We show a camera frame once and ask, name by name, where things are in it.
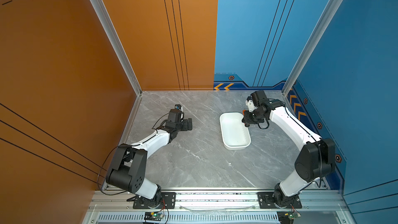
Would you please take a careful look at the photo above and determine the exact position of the white plastic bin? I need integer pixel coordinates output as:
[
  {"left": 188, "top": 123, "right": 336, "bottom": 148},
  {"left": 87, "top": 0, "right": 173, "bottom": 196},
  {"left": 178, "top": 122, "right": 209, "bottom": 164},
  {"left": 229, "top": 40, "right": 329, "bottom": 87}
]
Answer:
[{"left": 220, "top": 113, "right": 251, "bottom": 150}]

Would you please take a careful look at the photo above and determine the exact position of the right green circuit board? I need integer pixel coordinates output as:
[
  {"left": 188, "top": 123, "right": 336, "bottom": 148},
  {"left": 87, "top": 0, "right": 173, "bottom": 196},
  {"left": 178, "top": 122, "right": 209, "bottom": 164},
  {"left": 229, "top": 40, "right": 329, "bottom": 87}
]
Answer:
[{"left": 277, "top": 212, "right": 302, "bottom": 224}]

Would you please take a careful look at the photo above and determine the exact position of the right aluminium corner post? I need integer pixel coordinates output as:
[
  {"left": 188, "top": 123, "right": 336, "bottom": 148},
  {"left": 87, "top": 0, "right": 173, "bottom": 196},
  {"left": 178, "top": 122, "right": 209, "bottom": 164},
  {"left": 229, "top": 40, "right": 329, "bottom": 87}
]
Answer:
[{"left": 282, "top": 0, "right": 343, "bottom": 96}]

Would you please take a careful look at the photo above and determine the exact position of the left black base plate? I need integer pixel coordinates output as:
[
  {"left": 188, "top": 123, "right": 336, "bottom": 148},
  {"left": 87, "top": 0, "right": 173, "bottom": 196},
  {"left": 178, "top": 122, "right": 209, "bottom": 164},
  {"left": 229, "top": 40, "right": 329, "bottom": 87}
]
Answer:
[{"left": 133, "top": 192, "right": 176, "bottom": 209}]

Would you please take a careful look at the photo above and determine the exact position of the left green circuit board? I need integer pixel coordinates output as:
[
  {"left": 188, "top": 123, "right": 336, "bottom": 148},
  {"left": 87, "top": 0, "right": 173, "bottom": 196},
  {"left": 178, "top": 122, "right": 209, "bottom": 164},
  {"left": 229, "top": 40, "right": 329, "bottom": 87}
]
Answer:
[{"left": 144, "top": 212, "right": 165, "bottom": 224}]

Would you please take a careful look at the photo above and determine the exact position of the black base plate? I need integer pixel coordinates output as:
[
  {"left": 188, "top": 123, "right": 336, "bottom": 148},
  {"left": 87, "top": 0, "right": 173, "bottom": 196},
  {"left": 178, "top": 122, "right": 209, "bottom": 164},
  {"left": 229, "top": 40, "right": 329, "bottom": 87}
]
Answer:
[
  {"left": 257, "top": 192, "right": 302, "bottom": 209},
  {"left": 133, "top": 192, "right": 176, "bottom": 209}
]

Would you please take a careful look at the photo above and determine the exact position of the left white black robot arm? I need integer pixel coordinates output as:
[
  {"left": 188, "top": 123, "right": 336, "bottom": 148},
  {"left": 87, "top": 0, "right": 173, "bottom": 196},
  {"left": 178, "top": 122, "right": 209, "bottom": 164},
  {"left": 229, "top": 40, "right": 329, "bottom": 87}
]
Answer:
[{"left": 105, "top": 104, "right": 193, "bottom": 207}]

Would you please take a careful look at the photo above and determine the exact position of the green circuit board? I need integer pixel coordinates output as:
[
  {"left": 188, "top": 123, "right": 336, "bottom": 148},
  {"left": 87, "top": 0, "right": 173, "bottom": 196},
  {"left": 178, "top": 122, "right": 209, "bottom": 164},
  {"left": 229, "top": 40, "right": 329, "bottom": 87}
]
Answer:
[
  {"left": 277, "top": 212, "right": 302, "bottom": 224},
  {"left": 144, "top": 212, "right": 165, "bottom": 224}
]

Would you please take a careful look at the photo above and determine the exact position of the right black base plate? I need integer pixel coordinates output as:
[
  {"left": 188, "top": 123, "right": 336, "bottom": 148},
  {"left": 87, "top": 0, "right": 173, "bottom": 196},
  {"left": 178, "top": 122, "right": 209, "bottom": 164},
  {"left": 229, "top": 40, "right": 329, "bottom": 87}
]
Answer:
[{"left": 257, "top": 192, "right": 302, "bottom": 209}]

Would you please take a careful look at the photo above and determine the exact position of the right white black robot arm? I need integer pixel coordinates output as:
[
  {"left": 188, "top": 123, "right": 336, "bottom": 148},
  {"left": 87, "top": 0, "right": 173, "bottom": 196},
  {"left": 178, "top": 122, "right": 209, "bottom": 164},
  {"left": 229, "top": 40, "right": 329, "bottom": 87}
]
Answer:
[{"left": 242, "top": 90, "right": 336, "bottom": 208}]

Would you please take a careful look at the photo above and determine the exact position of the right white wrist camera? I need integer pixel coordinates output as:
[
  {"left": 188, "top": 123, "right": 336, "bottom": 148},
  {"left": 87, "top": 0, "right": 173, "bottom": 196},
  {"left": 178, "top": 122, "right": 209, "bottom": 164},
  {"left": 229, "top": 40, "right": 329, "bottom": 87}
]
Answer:
[{"left": 246, "top": 100, "right": 256, "bottom": 112}]

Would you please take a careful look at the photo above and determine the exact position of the aluminium corner post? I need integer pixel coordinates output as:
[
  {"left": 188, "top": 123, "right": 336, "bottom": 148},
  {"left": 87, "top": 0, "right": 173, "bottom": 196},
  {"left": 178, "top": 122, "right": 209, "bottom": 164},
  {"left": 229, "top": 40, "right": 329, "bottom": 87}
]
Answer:
[
  {"left": 77, "top": 0, "right": 143, "bottom": 96},
  {"left": 282, "top": 0, "right": 343, "bottom": 96}
]

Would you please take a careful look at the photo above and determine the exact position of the left aluminium corner post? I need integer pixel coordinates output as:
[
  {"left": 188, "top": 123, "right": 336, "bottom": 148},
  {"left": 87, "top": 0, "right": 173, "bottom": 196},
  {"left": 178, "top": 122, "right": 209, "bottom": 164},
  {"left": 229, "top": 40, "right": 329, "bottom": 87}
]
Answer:
[{"left": 77, "top": 0, "right": 143, "bottom": 96}]

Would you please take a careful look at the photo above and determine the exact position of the aluminium front rail frame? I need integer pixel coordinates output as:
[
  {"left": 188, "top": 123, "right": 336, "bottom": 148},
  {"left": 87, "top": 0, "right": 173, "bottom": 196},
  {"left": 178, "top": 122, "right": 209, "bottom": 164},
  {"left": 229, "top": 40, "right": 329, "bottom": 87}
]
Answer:
[{"left": 83, "top": 188, "right": 356, "bottom": 224}]

